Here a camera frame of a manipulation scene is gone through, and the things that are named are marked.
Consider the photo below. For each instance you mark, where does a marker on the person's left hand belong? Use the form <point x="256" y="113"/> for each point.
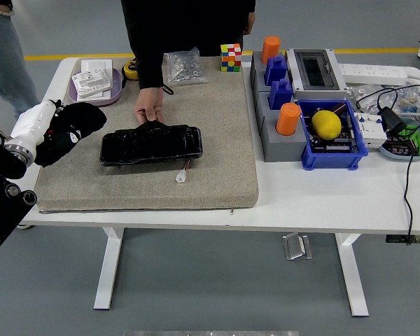
<point x="250" y="22"/>

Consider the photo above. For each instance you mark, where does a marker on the brown cylinder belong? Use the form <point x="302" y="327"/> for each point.
<point x="340" y="108"/>

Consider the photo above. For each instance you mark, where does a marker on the colourful puzzle cube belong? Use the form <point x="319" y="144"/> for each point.
<point x="231" y="57"/>

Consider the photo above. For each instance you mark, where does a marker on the black rag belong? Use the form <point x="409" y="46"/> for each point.
<point x="87" y="115"/>

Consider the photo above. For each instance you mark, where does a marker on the metal bracket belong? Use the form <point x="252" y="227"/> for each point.
<point x="295" y="246"/>

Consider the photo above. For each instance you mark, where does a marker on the person's right forearm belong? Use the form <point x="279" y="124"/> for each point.
<point x="148" y="66"/>

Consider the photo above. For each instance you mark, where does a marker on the dark circuit board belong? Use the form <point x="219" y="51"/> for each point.
<point x="336" y="145"/>

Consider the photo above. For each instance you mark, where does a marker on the green plastic part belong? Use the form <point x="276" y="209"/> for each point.
<point x="418" y="140"/>

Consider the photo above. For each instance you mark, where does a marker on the person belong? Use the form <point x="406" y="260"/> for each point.
<point x="196" y="21"/>
<point x="7" y="59"/>

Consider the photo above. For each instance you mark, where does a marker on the white switch plate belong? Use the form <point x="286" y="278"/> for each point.
<point x="96" y="63"/>

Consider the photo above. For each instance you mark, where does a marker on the yellow lemon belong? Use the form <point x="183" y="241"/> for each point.
<point x="326" y="124"/>

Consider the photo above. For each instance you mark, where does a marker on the glossy black panel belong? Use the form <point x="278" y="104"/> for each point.
<point x="154" y="143"/>

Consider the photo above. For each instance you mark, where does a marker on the black control box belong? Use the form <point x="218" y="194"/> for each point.
<point x="393" y="239"/>

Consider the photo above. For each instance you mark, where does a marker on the white circuit breaker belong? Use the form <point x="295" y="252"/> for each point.
<point x="371" y="134"/>

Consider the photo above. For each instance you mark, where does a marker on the white power strip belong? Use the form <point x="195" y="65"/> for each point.
<point x="371" y="71"/>

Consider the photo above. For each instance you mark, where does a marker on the blue plastic bin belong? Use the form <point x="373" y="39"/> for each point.
<point x="332" y="161"/>

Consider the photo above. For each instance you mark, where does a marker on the clear bag of parts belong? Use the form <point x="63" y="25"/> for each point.
<point x="362" y="92"/>

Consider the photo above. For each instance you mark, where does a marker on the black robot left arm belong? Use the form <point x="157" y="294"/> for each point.
<point x="3" y="164"/>

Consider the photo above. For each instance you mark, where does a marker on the person's right hand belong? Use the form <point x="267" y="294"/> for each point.
<point x="148" y="101"/>

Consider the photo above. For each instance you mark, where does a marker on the clear bag of screws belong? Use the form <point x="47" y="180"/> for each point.
<point x="183" y="68"/>

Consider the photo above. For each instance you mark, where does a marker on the blue block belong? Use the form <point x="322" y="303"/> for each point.
<point x="280" y="96"/>
<point x="276" y="71"/>

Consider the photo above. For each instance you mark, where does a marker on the purple tray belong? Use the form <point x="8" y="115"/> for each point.
<point x="116" y="89"/>

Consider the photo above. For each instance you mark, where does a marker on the orange cylinder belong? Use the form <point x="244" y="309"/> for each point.
<point x="287" y="120"/>
<point x="270" y="49"/>

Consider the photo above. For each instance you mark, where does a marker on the white electrical distribution box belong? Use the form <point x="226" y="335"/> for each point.
<point x="315" y="71"/>

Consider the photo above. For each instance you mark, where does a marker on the grey-brown mat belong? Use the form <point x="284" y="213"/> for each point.
<point x="213" y="140"/>

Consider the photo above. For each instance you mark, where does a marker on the white table leg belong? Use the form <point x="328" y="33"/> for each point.
<point x="353" y="276"/>
<point x="106" y="273"/>

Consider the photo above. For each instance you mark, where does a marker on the black power adapter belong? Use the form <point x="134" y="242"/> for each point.
<point x="392" y="120"/>

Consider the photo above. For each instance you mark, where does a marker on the yellow tape measure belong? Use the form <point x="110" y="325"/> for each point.
<point x="129" y="70"/>

